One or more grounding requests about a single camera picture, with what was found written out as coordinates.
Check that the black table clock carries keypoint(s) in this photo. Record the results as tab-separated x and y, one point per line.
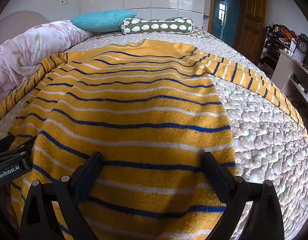
303	45

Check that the white wall socket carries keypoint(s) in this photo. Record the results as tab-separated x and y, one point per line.
64	2

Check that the brown wooden door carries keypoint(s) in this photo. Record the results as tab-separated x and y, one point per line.
251	17

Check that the pale rounded headboard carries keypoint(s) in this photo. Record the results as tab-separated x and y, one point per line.
16	21

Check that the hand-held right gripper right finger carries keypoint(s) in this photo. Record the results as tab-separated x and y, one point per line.
211	162

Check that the teal glass door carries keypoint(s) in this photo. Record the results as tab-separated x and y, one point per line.
224	10

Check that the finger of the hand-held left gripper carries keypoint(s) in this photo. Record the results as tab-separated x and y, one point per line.
18	145

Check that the yellow striped sweater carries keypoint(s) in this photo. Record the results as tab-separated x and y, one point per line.
134	110

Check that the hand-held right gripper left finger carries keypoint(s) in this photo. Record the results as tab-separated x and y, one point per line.
93	162

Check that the olive patterned bolster pillow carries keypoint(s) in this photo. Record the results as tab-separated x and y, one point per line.
156	26

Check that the white shelf with clutter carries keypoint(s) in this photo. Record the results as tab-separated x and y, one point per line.
283	70

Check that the teal pillow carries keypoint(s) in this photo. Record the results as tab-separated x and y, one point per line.
101	20

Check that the pink floral comforter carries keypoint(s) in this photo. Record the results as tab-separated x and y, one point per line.
24	47

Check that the quilted dotted bedspread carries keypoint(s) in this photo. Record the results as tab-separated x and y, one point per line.
263	135

